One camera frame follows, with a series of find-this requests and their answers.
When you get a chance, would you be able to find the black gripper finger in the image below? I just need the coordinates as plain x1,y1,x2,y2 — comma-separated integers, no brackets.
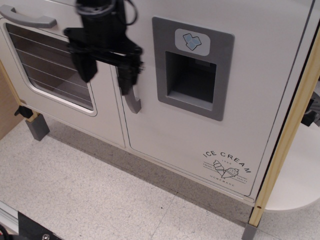
71,52,98,83
117,66,140,96

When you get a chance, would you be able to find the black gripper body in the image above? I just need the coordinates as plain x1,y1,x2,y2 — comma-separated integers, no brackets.
64,0,143,72

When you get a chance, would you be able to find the grey fridge door handle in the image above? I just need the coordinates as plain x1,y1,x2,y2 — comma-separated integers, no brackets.
123,86,142,114

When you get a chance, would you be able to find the white toy fridge door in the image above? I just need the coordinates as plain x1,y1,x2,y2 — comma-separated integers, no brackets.
124,0,320,202

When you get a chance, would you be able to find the white oven door with window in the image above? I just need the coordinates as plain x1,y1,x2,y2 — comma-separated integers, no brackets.
0,0,125,147

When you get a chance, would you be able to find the grey ice dispenser panel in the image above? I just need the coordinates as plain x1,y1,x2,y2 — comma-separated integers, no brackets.
152,16,235,121

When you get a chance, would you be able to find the black clamp knob left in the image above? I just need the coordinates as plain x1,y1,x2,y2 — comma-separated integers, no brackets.
14,105,33,119

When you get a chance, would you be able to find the grey left cabinet foot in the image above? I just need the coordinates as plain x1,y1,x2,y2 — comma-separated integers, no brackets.
25,114,50,141

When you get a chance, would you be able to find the grey cabinet foot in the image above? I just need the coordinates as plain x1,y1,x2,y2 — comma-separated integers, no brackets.
25,114,50,141
241,223,258,240

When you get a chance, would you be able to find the light wood left panel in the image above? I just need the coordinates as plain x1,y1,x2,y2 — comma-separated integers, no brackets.
0,62,23,139

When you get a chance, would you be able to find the black clamp at right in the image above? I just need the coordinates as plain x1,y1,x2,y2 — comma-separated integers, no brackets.
301,91,320,127

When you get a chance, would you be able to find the grey right cabinet foot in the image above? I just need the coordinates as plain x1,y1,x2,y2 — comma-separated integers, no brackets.
241,223,258,240

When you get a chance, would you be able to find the white round table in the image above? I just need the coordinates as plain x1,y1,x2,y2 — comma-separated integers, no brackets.
265,123,320,213

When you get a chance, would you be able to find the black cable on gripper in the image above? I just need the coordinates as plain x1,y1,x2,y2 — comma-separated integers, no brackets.
123,0,139,26

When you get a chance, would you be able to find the grey oven door handle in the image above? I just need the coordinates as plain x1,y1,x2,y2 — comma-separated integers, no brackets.
0,4,57,29

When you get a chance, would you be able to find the silver aluminium rail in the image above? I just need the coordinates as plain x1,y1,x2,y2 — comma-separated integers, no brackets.
0,201,19,234

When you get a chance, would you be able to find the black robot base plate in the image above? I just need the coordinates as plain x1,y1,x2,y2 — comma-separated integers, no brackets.
17,212,62,240

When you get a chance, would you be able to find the light wood right post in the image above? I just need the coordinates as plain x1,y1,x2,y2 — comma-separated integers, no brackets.
248,31,320,227

